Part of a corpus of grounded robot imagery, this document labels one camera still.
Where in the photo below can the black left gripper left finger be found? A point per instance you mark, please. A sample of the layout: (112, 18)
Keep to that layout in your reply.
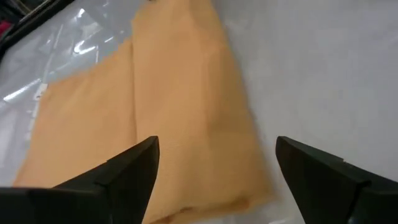
(102, 193)

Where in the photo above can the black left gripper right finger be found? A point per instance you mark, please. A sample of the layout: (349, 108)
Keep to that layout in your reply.
(335, 189)

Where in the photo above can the orange towel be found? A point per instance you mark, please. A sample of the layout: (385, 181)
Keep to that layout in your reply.
(174, 109)

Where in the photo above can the black metal table frame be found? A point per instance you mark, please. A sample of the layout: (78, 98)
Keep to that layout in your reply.
(28, 23)

